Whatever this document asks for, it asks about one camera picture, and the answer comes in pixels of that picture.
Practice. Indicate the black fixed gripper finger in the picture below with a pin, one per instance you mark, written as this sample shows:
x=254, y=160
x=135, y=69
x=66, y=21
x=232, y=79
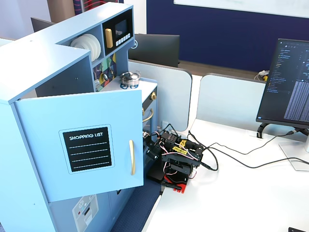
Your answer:
x=150, y=138

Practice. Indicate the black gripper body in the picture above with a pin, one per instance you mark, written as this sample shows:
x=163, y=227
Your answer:
x=150, y=146

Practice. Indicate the blue shopping list cabinet door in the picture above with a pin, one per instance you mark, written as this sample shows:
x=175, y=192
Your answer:
x=36, y=145

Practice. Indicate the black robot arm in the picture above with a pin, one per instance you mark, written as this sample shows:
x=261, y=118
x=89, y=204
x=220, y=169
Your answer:
x=176, y=166

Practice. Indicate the blue oven door with window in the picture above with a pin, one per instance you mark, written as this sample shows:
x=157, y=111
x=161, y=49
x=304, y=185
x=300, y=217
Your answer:
x=155, y=116

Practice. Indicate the black toy microwave door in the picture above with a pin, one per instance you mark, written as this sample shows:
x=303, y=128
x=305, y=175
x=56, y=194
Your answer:
x=120, y=29

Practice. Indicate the blue water dispenser print door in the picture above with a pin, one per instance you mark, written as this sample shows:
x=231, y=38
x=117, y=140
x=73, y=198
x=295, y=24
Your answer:
x=62, y=217

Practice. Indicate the blue toy kitchen cabinet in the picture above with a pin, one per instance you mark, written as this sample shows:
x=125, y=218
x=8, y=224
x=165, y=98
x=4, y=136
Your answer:
x=48, y=60

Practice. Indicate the gold oven knob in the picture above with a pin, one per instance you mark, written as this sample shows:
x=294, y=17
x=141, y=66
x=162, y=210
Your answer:
x=153, y=96
x=143, y=111

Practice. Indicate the grey rounded desk divider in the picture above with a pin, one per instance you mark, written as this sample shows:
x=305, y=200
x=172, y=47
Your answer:
x=229, y=101
x=169, y=96

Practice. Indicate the steel toy cooking pot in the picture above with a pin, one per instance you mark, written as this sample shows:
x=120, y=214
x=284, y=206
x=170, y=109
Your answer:
x=131, y=83

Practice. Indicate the navy blue mat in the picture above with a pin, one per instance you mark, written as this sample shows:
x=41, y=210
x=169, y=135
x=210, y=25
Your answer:
x=135, y=210

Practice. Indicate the steel toy skimmer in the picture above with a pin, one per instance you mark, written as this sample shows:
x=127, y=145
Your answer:
x=97, y=85

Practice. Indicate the steel toy ladle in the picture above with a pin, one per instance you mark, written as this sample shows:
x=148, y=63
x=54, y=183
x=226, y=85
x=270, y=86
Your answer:
x=105, y=77

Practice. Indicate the steel toy spoon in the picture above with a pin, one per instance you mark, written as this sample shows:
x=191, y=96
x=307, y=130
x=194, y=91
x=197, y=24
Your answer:
x=111, y=70

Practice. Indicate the black monitor seen from behind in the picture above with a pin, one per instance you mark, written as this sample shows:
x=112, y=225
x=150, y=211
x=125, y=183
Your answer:
x=157, y=48

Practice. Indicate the white toy plate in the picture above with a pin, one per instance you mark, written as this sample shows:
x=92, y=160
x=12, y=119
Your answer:
x=94, y=46
x=98, y=47
x=79, y=44

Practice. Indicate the white and yellow clutter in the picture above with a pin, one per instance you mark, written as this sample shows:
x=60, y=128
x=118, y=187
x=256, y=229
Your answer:
x=262, y=75

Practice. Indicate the computer monitor showing code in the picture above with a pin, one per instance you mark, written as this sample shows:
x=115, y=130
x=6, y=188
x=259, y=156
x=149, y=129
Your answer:
x=277, y=84

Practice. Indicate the silver monitor stand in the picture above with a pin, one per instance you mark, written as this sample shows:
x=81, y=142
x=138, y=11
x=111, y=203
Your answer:
x=301, y=166

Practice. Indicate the brown wooden panel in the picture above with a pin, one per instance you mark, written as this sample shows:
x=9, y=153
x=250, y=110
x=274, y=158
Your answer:
x=60, y=10

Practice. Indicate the small dark monitor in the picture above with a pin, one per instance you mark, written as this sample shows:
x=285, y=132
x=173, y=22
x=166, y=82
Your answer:
x=39, y=24

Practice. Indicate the white whiteboard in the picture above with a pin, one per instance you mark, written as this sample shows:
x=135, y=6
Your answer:
x=241, y=4

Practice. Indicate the small black device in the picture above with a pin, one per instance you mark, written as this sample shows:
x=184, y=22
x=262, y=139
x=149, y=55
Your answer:
x=296, y=229

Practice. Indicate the red robot base mount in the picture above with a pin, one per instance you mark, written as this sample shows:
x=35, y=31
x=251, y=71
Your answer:
x=178, y=184

